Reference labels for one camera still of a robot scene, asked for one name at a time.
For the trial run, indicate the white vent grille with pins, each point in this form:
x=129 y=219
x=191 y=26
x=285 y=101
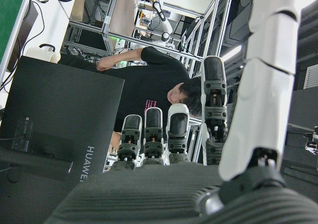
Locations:
x=311 y=77

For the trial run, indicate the beige curtain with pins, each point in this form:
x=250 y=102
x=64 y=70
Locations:
x=121 y=15

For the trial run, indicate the green conveyor belt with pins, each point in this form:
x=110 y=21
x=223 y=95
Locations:
x=8 y=13

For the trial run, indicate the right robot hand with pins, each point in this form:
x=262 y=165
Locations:
x=149 y=196

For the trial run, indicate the black mounted camera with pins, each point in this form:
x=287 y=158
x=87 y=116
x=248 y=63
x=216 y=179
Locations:
x=311 y=147

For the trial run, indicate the person in black shirt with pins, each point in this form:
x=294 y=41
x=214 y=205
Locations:
x=154 y=85

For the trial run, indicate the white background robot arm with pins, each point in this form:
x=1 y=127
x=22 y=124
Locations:
x=167 y=25

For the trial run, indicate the dark flat panel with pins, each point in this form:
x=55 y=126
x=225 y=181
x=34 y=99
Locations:
x=24 y=30

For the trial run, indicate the large aluminium scaffold frame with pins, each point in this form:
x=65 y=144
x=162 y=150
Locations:
x=108 y=13

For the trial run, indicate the ceiling light strip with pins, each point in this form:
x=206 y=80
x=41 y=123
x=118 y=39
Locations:
x=231 y=52

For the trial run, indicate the black Huawei monitor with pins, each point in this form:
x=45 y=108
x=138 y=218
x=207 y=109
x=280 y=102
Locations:
x=62 y=97

